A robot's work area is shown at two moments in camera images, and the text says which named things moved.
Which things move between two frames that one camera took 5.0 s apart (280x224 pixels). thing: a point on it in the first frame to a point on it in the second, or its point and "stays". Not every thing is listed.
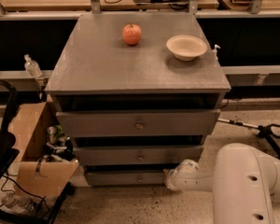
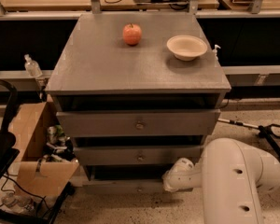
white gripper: x=184 y=174 stays
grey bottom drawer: x=125 y=178 to x=91 y=186
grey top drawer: x=141 y=122 stays
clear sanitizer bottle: x=32 y=67 stays
